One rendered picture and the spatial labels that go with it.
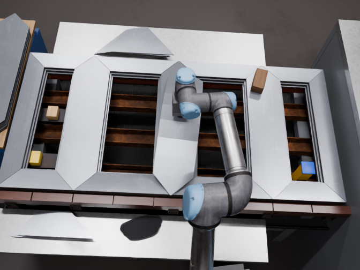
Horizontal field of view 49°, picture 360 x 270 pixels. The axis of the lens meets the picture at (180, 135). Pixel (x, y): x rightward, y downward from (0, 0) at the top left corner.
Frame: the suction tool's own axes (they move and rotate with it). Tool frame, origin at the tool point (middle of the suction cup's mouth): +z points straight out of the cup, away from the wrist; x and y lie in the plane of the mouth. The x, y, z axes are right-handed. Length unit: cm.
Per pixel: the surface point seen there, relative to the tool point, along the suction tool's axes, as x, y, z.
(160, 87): -24.8, 8.7, 14.3
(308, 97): -19, -68, 15
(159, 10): -162, 7, 98
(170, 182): 28.6, 5.2, 10.4
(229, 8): -166, -55, 98
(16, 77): -30, 82, 14
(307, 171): 24, -58, 10
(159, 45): -57, 9, 20
